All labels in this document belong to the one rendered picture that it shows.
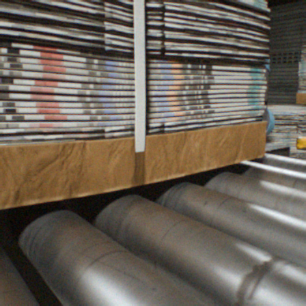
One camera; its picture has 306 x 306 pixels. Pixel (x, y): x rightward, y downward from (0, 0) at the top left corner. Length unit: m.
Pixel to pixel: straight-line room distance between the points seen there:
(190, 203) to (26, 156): 0.15
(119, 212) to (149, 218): 0.03
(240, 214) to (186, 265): 0.08
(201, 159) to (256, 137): 0.09
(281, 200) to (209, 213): 0.07
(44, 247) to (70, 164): 0.06
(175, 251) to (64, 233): 0.07
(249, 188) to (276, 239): 0.10
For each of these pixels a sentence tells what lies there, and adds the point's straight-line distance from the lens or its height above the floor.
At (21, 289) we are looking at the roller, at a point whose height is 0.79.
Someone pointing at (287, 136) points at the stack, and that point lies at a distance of 0.97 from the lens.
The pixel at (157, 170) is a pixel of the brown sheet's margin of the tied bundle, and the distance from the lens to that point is 0.29.
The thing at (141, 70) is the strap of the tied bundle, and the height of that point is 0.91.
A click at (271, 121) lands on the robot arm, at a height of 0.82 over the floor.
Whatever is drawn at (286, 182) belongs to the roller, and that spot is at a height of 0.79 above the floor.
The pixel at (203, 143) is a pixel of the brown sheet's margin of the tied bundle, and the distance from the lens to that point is 0.33.
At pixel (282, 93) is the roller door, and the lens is 8.85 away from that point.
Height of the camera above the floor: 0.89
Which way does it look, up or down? 11 degrees down
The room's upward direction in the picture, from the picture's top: straight up
